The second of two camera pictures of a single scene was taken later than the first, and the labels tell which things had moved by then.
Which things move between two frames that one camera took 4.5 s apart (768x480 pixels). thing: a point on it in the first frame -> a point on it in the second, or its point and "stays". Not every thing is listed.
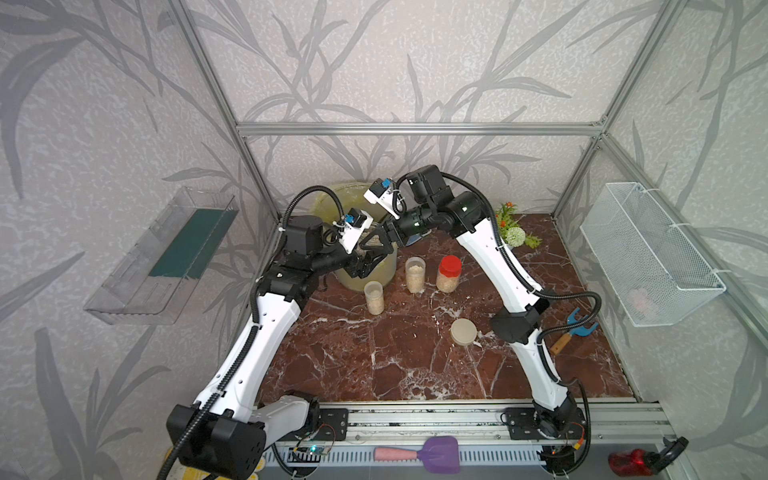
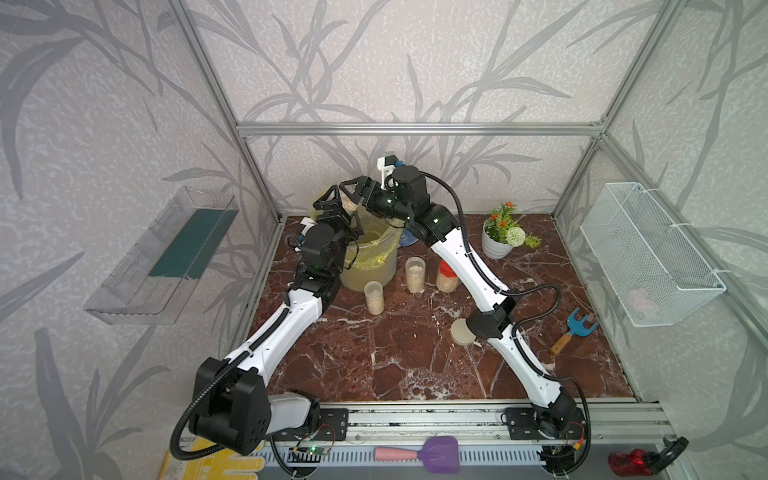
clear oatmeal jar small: x=375 y=297 stays
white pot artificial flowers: x=510 y=232 stays
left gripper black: x=355 y=266 -> x=337 y=218
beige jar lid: x=463 y=332 stays
